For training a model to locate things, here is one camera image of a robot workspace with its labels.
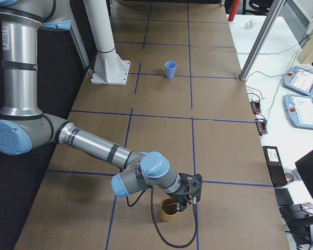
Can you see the teach pendant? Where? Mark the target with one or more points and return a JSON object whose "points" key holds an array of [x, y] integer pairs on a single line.
{"points": [[299, 80], [299, 110]]}

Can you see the right black connector block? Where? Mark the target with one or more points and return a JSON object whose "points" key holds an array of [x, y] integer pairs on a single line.
{"points": [[255, 105]]}

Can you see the red cylinder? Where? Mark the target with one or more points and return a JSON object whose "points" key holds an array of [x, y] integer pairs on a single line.
{"points": [[233, 10]]}

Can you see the near teach pendant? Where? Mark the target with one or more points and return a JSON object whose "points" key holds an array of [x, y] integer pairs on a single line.
{"points": [[299, 110]]}

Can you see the left black connector block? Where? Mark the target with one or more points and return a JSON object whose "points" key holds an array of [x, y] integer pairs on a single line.
{"points": [[261, 125]]}

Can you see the black box with white label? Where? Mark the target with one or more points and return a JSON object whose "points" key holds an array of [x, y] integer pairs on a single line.
{"points": [[274, 165]]}

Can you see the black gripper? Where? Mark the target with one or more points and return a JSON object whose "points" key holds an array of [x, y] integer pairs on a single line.
{"points": [[178, 196]]}

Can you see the black flat device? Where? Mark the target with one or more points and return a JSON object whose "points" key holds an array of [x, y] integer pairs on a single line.
{"points": [[283, 197]]}

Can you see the aluminium frame post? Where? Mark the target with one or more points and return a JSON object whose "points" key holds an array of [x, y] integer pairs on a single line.
{"points": [[262, 35]]}

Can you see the wooden cup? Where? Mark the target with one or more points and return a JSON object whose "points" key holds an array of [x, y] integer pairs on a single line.
{"points": [[167, 213]]}

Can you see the far teach pendant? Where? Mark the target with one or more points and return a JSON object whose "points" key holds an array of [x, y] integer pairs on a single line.
{"points": [[299, 80]]}

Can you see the blue ribbed cup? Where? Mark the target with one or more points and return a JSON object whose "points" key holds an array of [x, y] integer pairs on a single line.
{"points": [[170, 68]]}

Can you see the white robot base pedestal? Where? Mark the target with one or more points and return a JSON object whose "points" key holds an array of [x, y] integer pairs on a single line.
{"points": [[109, 68]]}

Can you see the brown paper table cover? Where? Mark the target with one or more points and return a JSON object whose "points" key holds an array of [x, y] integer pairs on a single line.
{"points": [[200, 120]]}

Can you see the white bottle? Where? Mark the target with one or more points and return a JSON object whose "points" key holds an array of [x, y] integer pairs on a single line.
{"points": [[249, 24]]}

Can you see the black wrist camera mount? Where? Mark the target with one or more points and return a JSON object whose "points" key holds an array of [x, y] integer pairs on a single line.
{"points": [[190, 185]]}

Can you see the black connector block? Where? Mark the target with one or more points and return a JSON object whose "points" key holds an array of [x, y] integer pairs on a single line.
{"points": [[261, 125], [255, 105]]}

